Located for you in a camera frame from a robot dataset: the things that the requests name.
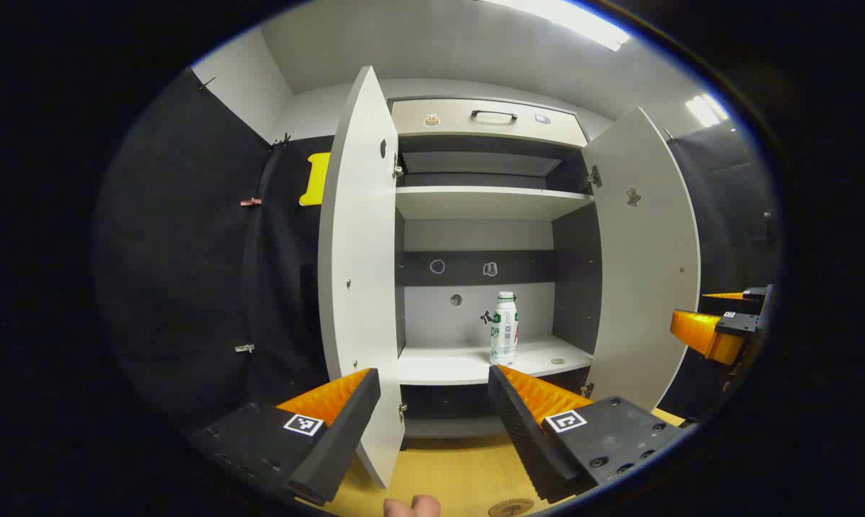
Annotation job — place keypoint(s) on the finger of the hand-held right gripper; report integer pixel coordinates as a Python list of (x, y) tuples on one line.
[(701, 334), (751, 294)]

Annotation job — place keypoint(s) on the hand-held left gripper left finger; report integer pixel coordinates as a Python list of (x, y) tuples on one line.
[(346, 424)]

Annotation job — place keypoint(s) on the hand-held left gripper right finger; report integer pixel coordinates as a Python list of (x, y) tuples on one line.
[(522, 431)]

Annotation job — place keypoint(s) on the grey cabinet door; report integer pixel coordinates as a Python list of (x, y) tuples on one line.
[(647, 287), (360, 251)]

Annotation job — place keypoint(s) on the round brown coaster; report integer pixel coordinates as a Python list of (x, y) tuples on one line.
[(511, 508)]

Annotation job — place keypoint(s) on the white plastic bottle green label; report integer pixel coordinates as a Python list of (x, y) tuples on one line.
[(504, 337)]

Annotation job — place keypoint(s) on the white cabinet shelf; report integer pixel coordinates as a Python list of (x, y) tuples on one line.
[(489, 202), (446, 366)]

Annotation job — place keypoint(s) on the grey cabinet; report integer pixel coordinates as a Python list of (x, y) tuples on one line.
[(579, 273)]

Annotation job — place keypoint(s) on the beige cabinet drawer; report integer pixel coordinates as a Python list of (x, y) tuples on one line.
[(461, 118)]

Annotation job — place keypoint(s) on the small ceiling light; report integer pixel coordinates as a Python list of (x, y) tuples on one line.
[(705, 110)]

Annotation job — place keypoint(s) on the black backdrop cloth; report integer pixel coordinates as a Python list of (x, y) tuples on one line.
[(181, 273)]

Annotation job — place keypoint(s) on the black cloth clip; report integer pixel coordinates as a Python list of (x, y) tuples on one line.
[(282, 140)]

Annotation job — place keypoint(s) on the long ceiling light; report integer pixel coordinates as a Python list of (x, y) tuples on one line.
[(568, 18)]

